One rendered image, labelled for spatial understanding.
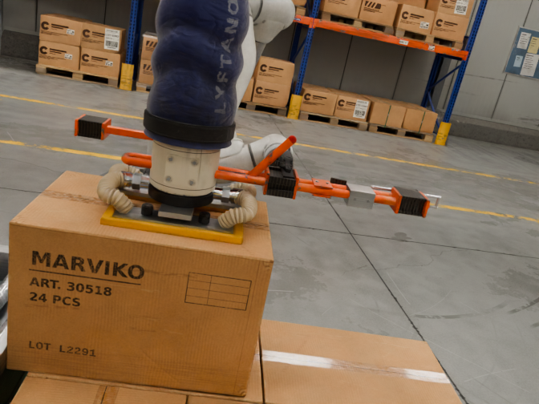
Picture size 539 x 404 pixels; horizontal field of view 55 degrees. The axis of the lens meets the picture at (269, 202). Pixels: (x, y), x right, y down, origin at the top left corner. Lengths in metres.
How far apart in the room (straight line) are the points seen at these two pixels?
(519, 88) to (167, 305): 10.92
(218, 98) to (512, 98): 10.76
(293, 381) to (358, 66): 9.07
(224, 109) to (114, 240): 0.39
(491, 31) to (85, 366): 10.53
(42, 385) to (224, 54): 0.90
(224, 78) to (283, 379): 0.84
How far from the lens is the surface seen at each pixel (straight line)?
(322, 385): 1.55
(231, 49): 1.23
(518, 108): 11.92
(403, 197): 1.39
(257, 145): 1.63
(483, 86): 11.40
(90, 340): 1.38
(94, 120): 1.62
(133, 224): 1.26
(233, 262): 1.22
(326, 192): 1.35
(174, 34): 1.21
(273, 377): 1.53
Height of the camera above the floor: 1.47
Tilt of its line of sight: 19 degrees down
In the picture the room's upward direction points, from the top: 12 degrees clockwise
